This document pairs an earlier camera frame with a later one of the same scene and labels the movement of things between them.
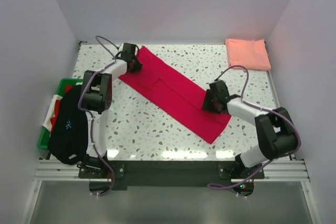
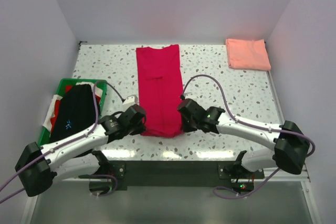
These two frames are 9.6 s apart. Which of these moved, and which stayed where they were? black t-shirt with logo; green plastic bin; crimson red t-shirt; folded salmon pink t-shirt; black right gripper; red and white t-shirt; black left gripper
Moved: black right gripper; crimson red t-shirt; black left gripper
Stayed: folded salmon pink t-shirt; red and white t-shirt; green plastic bin; black t-shirt with logo
